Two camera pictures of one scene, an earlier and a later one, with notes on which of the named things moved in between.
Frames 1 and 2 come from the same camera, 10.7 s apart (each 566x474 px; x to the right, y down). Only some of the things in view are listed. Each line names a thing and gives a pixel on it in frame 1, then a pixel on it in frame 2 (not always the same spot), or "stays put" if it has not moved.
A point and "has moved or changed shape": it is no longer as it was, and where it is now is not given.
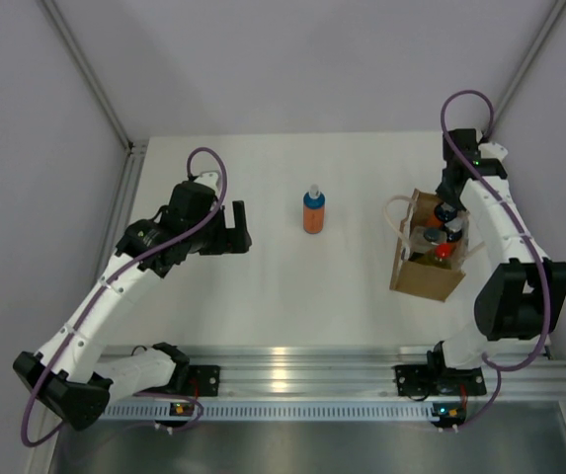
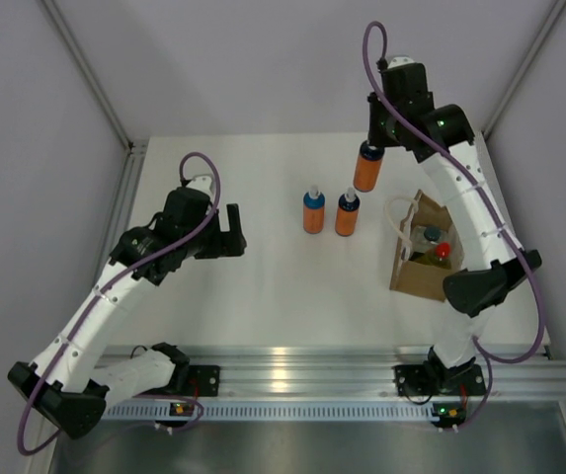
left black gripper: (229, 240) stays put
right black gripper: (445, 197) -> (374, 104)
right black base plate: (439, 380) stays put
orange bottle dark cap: (454, 236) -> (367, 167)
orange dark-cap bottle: (445, 212) has moved or changed shape
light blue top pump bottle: (314, 210) stays put
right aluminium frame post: (526, 61) stays put
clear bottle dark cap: (424, 239) stays put
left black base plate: (203, 380) stays put
